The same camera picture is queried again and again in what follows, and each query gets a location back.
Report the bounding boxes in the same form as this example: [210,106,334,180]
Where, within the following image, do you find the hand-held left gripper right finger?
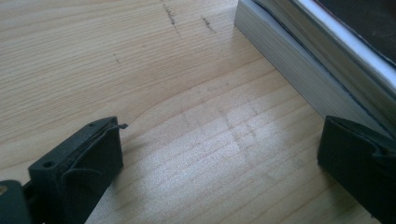
[317,115,396,224]

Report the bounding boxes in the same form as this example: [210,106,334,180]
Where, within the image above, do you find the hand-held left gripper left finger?
[21,116,129,224]

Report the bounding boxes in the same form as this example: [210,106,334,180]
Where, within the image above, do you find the thick white cover book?
[233,0,396,141]

